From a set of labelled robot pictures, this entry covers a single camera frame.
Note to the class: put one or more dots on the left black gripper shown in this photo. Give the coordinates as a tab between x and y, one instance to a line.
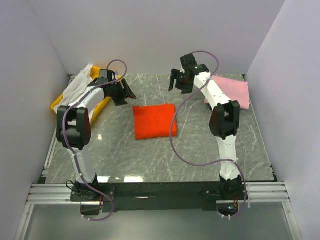
125	92

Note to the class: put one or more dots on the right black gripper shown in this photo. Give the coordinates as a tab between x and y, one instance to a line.
184	90

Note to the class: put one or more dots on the orange t shirt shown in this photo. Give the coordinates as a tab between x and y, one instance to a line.
153	121

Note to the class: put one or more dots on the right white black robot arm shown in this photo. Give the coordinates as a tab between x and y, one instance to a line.
224	122

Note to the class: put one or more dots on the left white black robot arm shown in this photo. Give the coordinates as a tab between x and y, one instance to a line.
73	128

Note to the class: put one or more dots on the yellow plastic tray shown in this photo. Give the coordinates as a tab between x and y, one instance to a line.
99	107

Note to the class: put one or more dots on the blue folded t shirt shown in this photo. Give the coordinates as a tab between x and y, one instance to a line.
209	106

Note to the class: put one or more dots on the white t shirt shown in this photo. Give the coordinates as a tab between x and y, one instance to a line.
78	88

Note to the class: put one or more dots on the pink folded t shirt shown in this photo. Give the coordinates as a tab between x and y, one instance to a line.
235	91

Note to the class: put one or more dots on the black base beam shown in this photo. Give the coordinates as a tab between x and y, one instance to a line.
144	196

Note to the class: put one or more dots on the aluminium frame rail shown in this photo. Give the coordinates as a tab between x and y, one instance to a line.
59	194

